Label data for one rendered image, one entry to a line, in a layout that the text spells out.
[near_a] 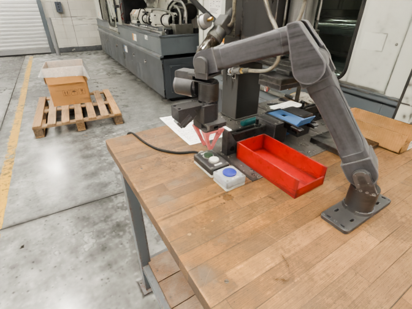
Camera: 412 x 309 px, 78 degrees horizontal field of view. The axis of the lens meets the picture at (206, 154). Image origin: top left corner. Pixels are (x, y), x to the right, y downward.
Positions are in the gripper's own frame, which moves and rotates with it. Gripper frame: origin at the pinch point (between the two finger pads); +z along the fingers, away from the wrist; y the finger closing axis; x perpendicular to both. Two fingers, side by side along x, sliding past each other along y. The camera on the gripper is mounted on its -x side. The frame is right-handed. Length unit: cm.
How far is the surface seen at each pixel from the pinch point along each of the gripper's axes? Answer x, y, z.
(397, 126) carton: 70, 23, 2
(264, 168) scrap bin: 10.1, 15.2, 3.7
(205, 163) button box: -3.0, 3.3, 3.9
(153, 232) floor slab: -2, -63, 98
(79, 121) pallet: -14, -263, 89
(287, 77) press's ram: 29.1, 1.7, -17.2
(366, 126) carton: 59, 17, 1
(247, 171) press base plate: 8.2, 10.4, 6.8
